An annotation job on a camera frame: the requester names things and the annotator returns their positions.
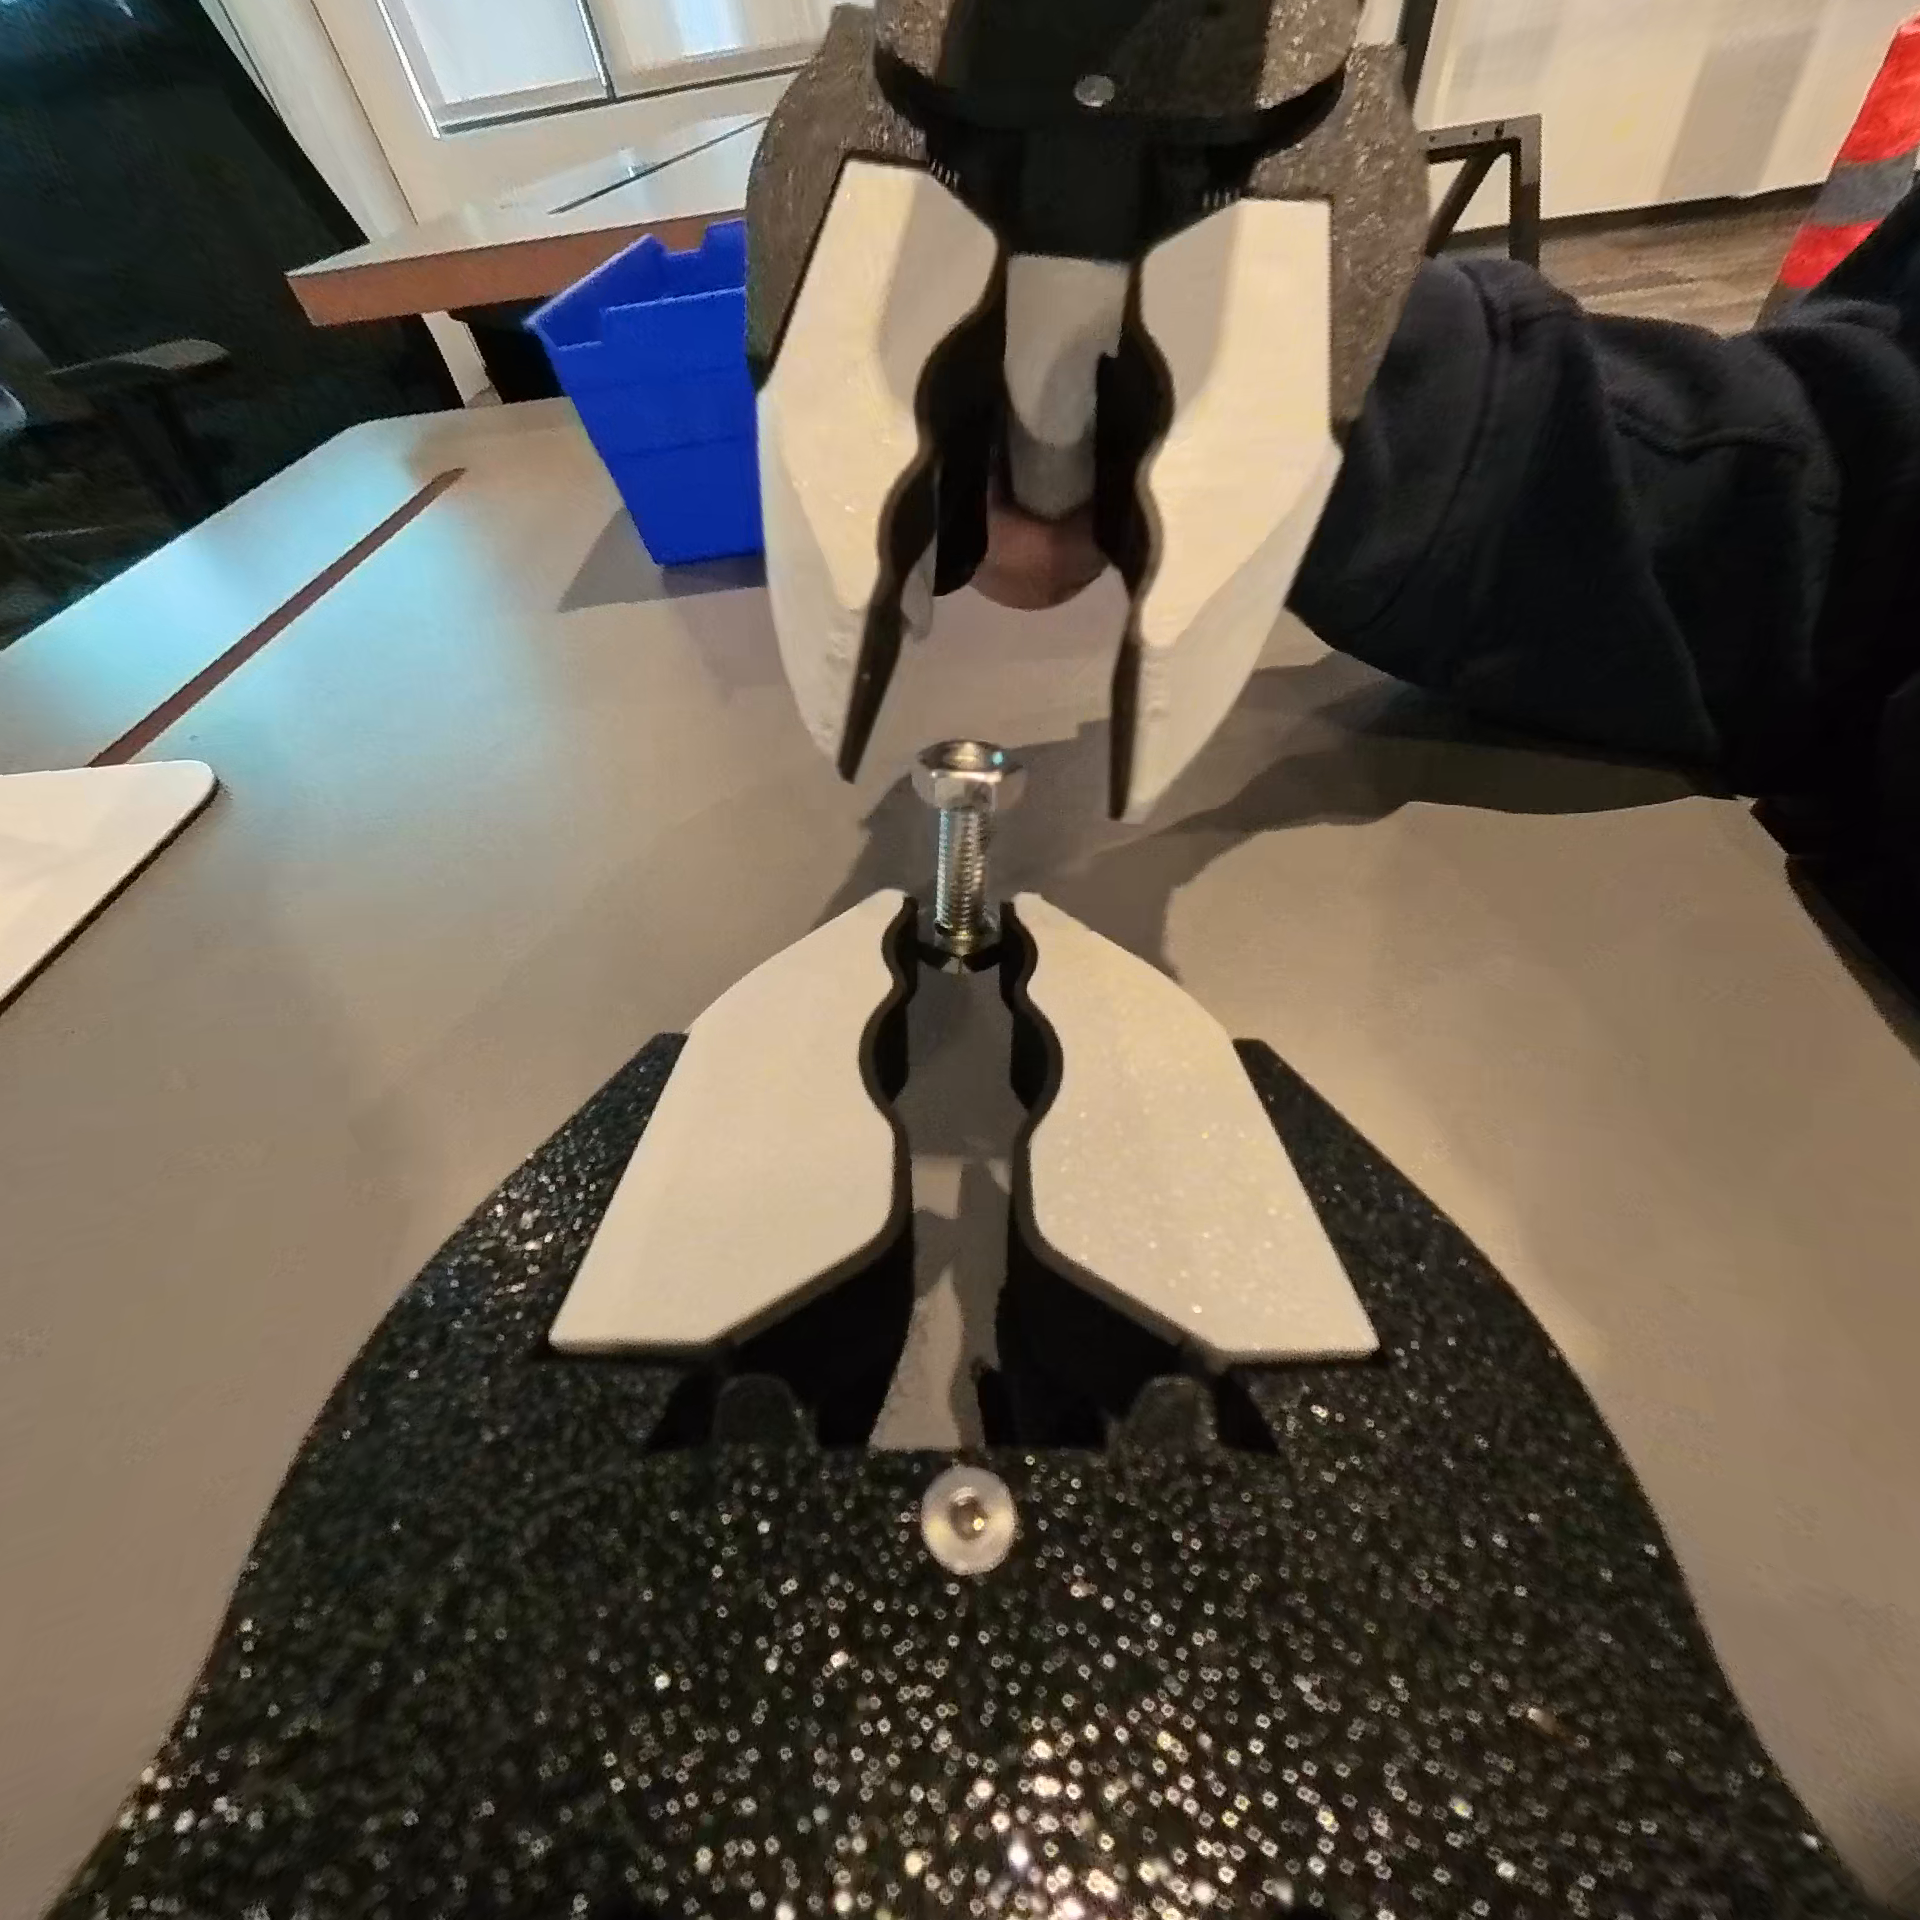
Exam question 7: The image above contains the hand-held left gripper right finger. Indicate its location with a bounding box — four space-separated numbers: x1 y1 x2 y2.
1008 892 1383 1374

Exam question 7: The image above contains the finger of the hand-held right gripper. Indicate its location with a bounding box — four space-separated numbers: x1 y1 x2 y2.
1099 196 1345 828
753 154 1008 785

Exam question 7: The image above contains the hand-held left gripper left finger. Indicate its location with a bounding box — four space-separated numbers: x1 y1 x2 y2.
548 888 920 1362

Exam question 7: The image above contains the silver hex bolt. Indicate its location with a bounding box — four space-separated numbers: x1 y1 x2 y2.
909 738 1033 952

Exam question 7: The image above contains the person's right forearm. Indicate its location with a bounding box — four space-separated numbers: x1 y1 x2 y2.
1287 251 1920 800

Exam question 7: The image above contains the person's right hand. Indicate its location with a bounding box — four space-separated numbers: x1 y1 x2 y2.
972 498 1121 617

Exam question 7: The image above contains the blue plastic bin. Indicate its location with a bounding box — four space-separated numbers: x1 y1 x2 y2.
526 218 771 569

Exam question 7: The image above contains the brown-edged grey table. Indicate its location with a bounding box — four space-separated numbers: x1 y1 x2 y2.
285 113 784 410

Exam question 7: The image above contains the orange traffic cone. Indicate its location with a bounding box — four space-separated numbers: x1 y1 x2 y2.
1774 0 1920 309

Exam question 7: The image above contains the white flat board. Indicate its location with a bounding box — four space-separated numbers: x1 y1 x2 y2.
0 760 221 1003

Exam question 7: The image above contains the black office chair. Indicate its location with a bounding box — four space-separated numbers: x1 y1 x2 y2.
0 299 236 528

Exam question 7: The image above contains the black metal table frame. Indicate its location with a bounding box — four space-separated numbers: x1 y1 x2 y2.
1416 113 1549 274

